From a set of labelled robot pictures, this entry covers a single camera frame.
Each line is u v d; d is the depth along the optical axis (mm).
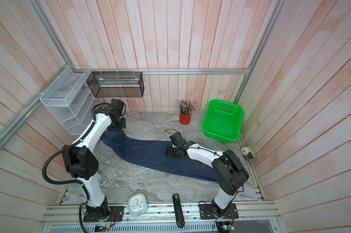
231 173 463
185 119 1075
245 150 931
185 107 1010
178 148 700
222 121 1168
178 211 712
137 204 741
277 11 693
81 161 495
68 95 709
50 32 751
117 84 1050
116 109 700
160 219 730
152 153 957
